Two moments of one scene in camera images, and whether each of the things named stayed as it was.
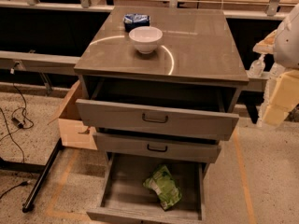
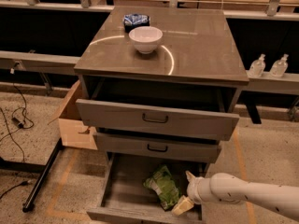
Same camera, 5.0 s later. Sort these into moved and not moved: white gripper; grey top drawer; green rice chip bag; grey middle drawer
Moved: white gripper
Not moved: grey top drawer; green rice chip bag; grey middle drawer
